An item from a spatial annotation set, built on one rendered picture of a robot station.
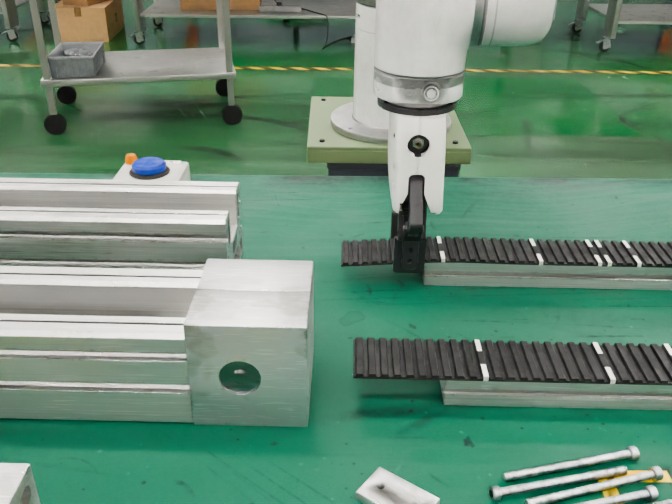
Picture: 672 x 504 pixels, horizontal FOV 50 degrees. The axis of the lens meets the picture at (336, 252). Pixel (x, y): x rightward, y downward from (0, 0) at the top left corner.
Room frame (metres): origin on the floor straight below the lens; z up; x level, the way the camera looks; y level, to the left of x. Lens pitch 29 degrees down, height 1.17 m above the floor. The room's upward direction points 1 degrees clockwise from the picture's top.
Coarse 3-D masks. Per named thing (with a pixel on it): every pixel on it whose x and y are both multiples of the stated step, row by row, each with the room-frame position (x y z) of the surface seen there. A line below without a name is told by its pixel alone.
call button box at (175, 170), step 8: (128, 168) 0.81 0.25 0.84; (168, 168) 0.81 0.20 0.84; (176, 168) 0.82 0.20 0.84; (184, 168) 0.82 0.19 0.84; (120, 176) 0.79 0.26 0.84; (128, 176) 0.79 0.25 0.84; (136, 176) 0.78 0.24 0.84; (144, 176) 0.78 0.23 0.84; (152, 176) 0.78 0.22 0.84; (160, 176) 0.79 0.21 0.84; (168, 176) 0.79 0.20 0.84; (176, 176) 0.79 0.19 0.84; (184, 176) 0.81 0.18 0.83
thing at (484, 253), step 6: (474, 240) 0.68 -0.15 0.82; (480, 240) 0.69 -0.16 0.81; (486, 240) 0.68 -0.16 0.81; (474, 246) 0.67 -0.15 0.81; (480, 246) 0.67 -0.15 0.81; (486, 246) 0.67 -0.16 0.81; (480, 252) 0.66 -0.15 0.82; (486, 252) 0.66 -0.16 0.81; (492, 252) 0.66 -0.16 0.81; (480, 258) 0.64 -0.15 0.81; (486, 258) 0.65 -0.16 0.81; (492, 258) 0.65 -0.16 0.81
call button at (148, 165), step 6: (138, 162) 0.80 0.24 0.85; (144, 162) 0.80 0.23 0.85; (150, 162) 0.80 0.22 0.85; (156, 162) 0.80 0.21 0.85; (162, 162) 0.80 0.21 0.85; (132, 168) 0.79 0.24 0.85; (138, 168) 0.79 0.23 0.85; (144, 168) 0.78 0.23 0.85; (150, 168) 0.79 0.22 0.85; (156, 168) 0.79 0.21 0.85; (162, 168) 0.79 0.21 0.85; (138, 174) 0.78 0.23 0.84; (144, 174) 0.78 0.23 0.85; (150, 174) 0.78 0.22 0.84
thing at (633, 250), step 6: (624, 246) 0.68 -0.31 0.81; (630, 246) 0.68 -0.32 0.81; (636, 246) 0.68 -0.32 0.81; (630, 252) 0.66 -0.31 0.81; (636, 252) 0.67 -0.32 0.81; (642, 252) 0.66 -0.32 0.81; (630, 258) 0.65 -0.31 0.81; (636, 258) 0.65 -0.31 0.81; (642, 258) 0.65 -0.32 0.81; (648, 258) 0.66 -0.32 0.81; (636, 264) 0.64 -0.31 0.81; (642, 264) 0.64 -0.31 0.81; (648, 264) 0.64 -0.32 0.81
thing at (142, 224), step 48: (0, 192) 0.70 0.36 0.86; (48, 192) 0.70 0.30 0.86; (96, 192) 0.70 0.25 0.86; (144, 192) 0.69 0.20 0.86; (192, 192) 0.69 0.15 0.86; (0, 240) 0.62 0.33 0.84; (48, 240) 0.62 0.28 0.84; (96, 240) 0.62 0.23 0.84; (144, 240) 0.62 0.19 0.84; (192, 240) 0.63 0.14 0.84; (240, 240) 0.72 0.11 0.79
